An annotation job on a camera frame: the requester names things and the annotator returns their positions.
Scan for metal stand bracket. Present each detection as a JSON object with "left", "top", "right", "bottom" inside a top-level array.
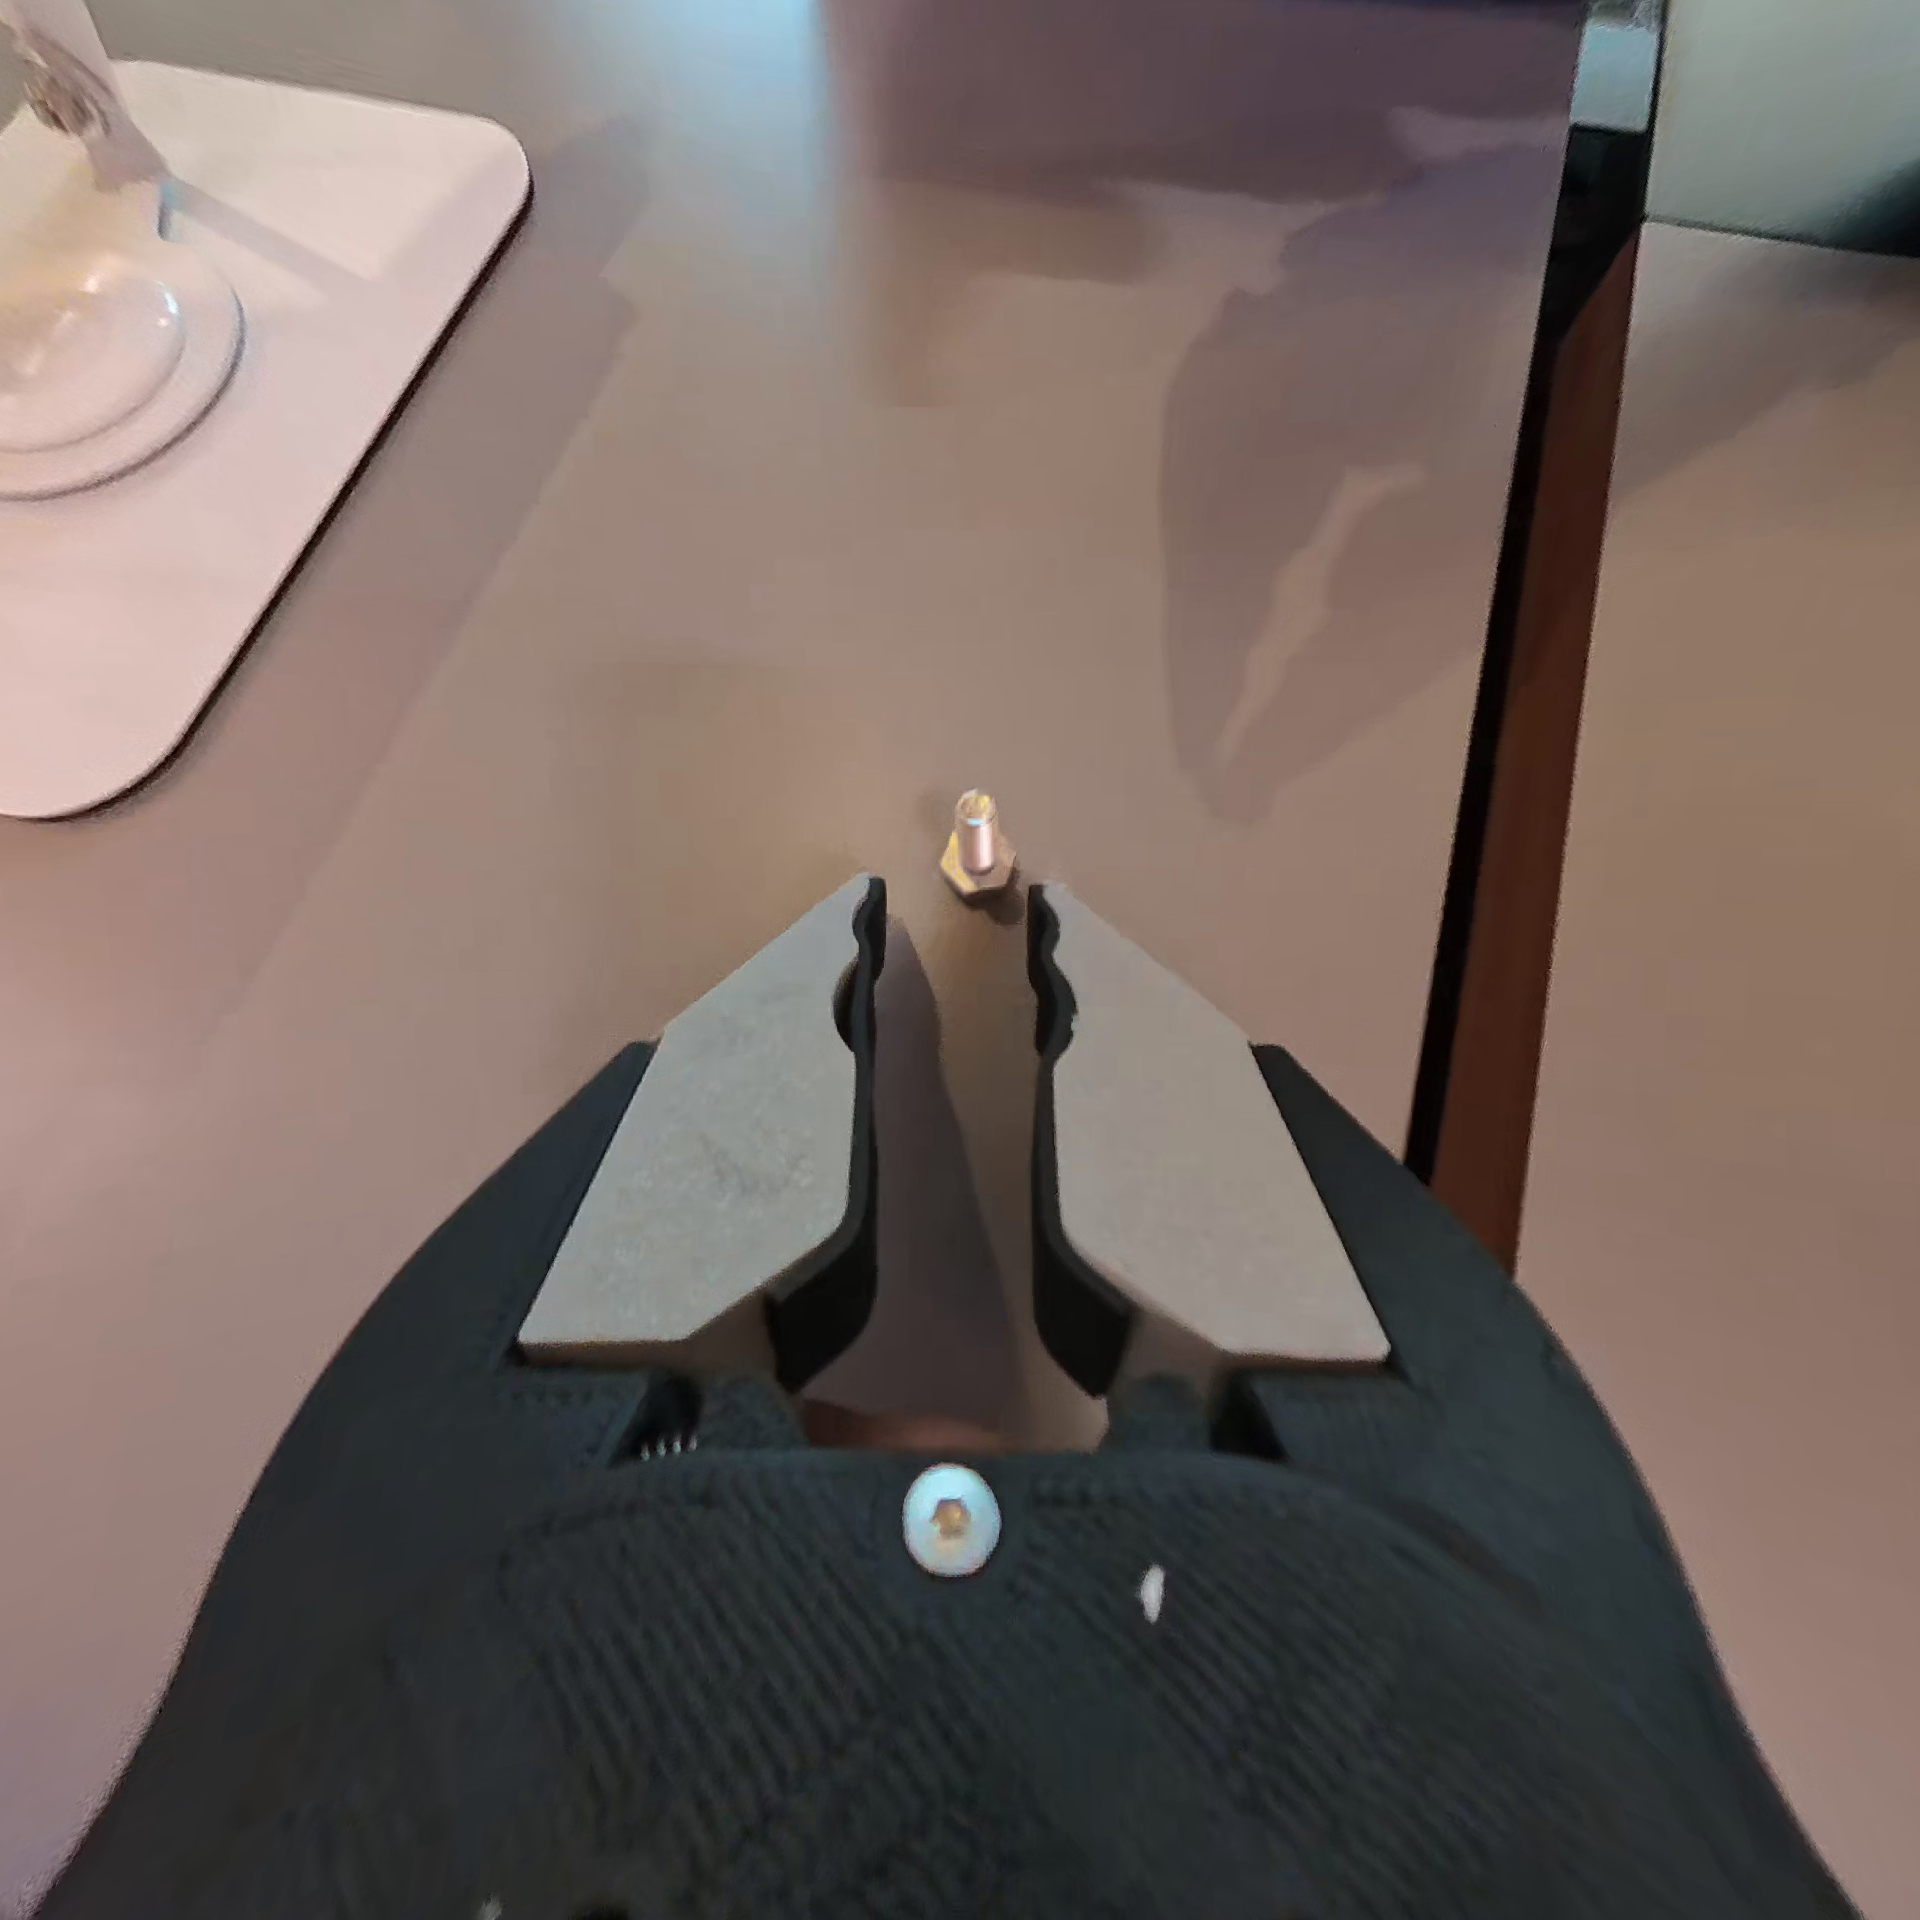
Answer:
[{"left": 0, "top": 0, "right": 192, "bottom": 252}]

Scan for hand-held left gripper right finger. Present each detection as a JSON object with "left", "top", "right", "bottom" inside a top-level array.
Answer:
[{"left": 1024, "top": 880, "right": 1395, "bottom": 1396}]

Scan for clear round swivel disc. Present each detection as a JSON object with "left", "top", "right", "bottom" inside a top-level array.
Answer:
[{"left": 0, "top": 192, "right": 248, "bottom": 502}]

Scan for silver hex bolt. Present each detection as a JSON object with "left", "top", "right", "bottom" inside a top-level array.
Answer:
[{"left": 934, "top": 786, "right": 1024, "bottom": 902}]

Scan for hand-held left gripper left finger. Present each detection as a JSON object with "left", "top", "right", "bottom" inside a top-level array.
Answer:
[{"left": 513, "top": 872, "right": 894, "bottom": 1392}]

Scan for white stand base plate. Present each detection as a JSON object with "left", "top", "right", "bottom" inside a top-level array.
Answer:
[{"left": 0, "top": 58, "right": 537, "bottom": 826}]

